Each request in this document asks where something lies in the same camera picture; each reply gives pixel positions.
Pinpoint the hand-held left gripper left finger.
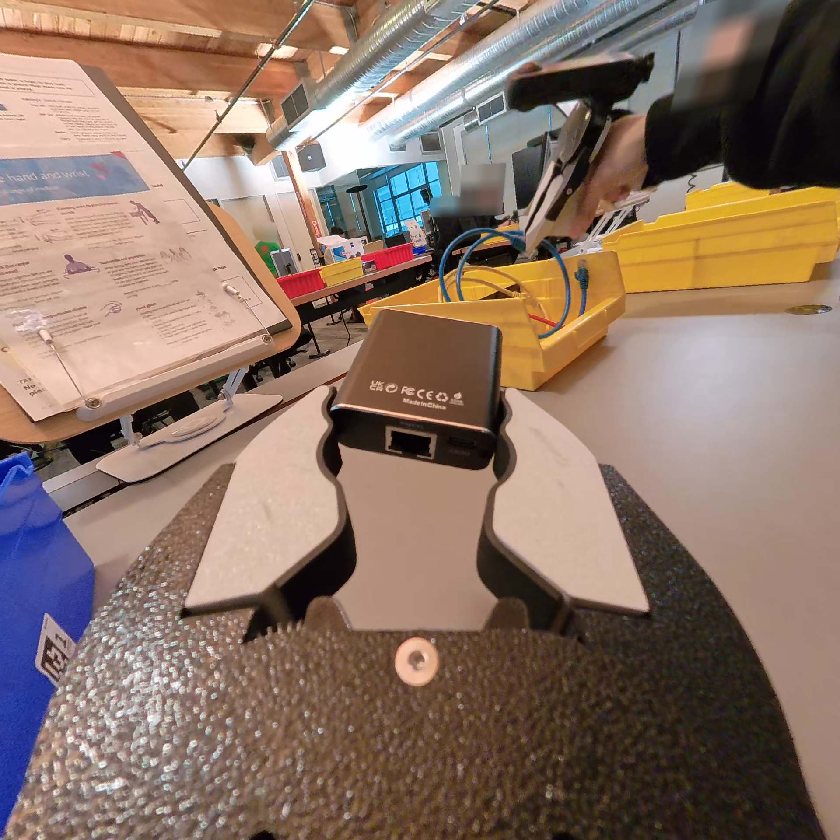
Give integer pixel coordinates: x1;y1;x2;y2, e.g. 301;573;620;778
184;386;360;626

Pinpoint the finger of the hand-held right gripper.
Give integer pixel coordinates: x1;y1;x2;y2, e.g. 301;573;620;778
521;101;593;258
537;121;616;245

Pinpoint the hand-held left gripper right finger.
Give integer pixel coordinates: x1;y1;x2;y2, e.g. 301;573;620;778
478;388;651;635

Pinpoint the blue ethernet cable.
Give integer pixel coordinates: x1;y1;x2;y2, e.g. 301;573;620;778
437;227;593;340

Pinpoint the yellow ethernet cable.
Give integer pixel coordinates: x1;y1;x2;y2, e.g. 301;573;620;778
459;276;547;317

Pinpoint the yellow divided storage bin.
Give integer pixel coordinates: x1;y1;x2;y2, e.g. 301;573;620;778
357;249;626;392

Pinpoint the black network splitter box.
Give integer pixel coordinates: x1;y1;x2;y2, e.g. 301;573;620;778
328;308;505;472

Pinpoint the blue storage bin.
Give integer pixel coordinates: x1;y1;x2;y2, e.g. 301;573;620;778
0;451;96;808

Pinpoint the grey desk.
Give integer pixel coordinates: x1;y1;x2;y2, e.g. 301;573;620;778
59;256;840;840

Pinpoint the person's right hand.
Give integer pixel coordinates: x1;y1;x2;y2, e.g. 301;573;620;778
567;113;652;240

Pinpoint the large yellow storage bin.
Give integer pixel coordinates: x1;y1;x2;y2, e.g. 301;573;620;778
686;182;840;214
602;200;840;294

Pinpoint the wooden background table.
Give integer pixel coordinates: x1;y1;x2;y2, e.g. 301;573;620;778
289;252;434;309

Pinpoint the printed instruction sheet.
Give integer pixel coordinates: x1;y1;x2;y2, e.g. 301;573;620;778
0;54;293;422

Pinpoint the spiral metal air duct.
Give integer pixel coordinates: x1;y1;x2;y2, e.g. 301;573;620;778
266;0;460;152
367;0;703;148

